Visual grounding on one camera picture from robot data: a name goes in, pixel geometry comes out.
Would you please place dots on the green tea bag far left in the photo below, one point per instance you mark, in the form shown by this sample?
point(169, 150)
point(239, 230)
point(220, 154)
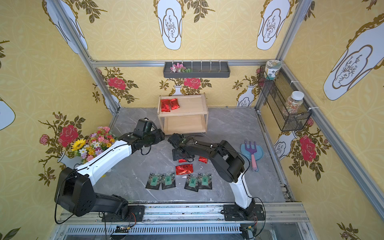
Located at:
point(154, 181)

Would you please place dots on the green tea bag far right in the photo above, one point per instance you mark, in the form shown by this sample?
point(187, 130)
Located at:
point(205, 181)

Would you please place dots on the wooden two-tier shelf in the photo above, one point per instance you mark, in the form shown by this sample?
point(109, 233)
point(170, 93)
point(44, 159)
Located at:
point(190, 118)

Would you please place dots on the green tea bag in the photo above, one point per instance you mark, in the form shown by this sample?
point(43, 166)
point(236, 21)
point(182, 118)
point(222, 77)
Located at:
point(154, 181)
point(192, 183)
point(168, 180)
point(205, 181)

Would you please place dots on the grey wall tray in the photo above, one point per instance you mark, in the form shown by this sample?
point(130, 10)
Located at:
point(200, 69)

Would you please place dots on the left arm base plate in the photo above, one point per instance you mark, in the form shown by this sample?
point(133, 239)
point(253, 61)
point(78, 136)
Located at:
point(133, 213)

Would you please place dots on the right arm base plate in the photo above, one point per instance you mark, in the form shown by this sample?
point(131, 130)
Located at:
point(236, 213)

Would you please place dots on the black wire wall basket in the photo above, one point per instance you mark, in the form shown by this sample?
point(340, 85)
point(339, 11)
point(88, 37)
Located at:
point(274, 94)

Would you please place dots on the clear jar white lid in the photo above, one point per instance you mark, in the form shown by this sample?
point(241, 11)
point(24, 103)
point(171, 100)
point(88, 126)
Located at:
point(293, 103)

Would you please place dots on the small circuit board right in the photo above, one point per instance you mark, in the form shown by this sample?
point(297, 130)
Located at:
point(247, 233)

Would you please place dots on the small circuit board left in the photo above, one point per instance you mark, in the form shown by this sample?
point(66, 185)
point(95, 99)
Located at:
point(122, 229)

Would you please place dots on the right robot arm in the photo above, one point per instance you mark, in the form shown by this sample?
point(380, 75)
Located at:
point(229, 164)

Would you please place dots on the small pink flowers in tray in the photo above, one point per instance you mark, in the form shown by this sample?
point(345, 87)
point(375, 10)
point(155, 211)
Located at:
point(179, 68)

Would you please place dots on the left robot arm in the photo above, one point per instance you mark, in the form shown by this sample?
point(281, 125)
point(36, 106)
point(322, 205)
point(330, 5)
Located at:
point(75, 190)

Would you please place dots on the small circuit board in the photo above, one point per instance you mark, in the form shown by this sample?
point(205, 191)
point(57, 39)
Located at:
point(247, 233)
point(122, 229)

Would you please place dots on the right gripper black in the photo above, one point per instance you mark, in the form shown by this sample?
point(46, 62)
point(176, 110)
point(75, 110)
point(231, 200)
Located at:
point(175, 141)

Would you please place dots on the artificial flower bouquet in vase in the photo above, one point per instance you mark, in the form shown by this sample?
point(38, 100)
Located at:
point(92, 146)

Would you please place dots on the jar with patterned lid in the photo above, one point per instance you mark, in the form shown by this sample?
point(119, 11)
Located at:
point(272, 69)

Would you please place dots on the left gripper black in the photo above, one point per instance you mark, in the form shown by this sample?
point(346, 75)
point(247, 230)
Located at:
point(156, 135)

